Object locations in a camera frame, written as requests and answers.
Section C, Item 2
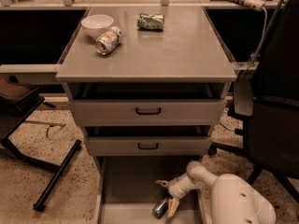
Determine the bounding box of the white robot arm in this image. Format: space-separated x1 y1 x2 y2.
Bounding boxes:
156 161 277 224

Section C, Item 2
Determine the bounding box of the white orange soda can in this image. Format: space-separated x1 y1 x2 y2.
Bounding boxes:
95 26 122 55

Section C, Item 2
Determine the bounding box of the grey drawer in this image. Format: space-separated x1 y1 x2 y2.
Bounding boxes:
84 126 211 156
94 156 206 224
69 83 226 127

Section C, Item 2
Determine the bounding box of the black office chair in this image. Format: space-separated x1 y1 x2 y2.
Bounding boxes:
208 0 299 202

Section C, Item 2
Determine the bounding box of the grey drawer cabinet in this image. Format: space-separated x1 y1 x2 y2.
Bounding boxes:
55 5 238 224

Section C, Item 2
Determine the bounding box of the middle grey drawer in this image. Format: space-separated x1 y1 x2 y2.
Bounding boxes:
84 126 211 156

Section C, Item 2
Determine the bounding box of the top grey drawer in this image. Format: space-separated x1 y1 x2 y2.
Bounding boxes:
69 83 226 127

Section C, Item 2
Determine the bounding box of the bottom grey drawer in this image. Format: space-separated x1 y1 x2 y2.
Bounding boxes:
94 156 206 224

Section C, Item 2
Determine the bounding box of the blue silver redbull can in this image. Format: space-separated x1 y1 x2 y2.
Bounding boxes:
152 196 169 218

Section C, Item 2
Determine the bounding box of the white power cable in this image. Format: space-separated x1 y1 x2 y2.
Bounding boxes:
239 7 269 77

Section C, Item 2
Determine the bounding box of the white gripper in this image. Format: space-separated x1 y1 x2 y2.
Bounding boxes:
155 173 196 219

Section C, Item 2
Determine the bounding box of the white bowl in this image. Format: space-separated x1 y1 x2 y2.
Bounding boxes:
81 14 114 39

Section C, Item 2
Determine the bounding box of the black chair on left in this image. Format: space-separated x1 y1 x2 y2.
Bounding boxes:
0 75 83 213

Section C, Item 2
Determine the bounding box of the green soda can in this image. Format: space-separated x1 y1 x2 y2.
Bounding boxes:
136 13 164 31

